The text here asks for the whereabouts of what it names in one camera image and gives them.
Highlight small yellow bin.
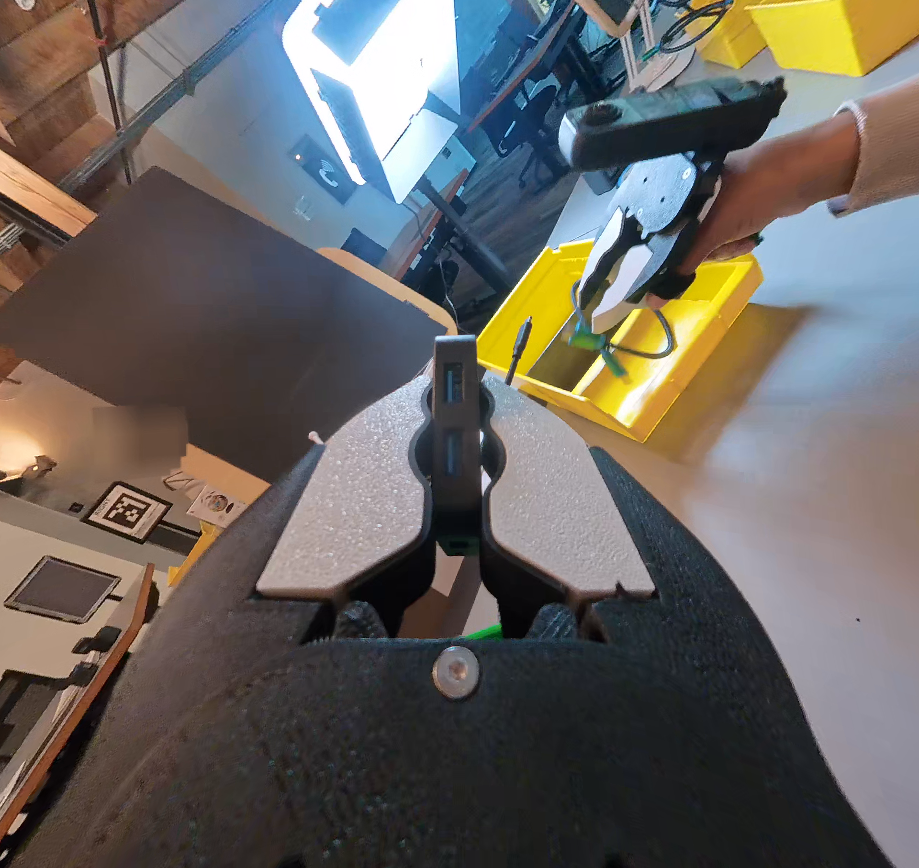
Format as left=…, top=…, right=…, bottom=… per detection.
left=167, top=522, right=220, bottom=588

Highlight brown desk black legs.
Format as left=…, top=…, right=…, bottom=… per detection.
left=0, top=563, right=157, bottom=833

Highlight black logo sign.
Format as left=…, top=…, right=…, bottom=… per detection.
left=289, top=134, right=358, bottom=206

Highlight studio light panel on stand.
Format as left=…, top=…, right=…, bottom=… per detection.
left=282, top=0, right=478, bottom=295

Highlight dark tablet screen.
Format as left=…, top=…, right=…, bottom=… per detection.
left=3, top=556, right=123, bottom=625

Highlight black bin divider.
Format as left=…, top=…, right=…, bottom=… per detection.
left=527, top=323, right=597, bottom=391

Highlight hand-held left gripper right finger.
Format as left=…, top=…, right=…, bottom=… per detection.
left=475, top=375, right=657, bottom=638

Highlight thin black cable green plugs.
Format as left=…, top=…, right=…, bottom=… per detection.
left=571, top=279, right=677, bottom=381

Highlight black office chair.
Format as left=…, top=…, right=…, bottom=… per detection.
left=495, top=82, right=568, bottom=190

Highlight person's right hand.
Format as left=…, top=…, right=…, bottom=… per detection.
left=645, top=114, right=864, bottom=309

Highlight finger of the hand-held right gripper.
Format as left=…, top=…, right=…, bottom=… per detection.
left=578, top=206, right=634, bottom=318
left=594, top=245, right=663, bottom=335

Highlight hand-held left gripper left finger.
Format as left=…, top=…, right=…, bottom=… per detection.
left=255, top=378, right=439, bottom=638

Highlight black square usb hub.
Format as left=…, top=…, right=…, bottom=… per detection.
left=433, top=315, right=536, bottom=559

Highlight printed booklet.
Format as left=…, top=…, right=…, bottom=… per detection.
left=187, top=486, right=248, bottom=528

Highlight framed marker sign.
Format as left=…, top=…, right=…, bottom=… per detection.
left=80, top=480, right=173, bottom=545

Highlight yellow plastic bin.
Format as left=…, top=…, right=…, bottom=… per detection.
left=477, top=240, right=763, bottom=444
left=646, top=0, right=812, bottom=70
left=747, top=0, right=919, bottom=78

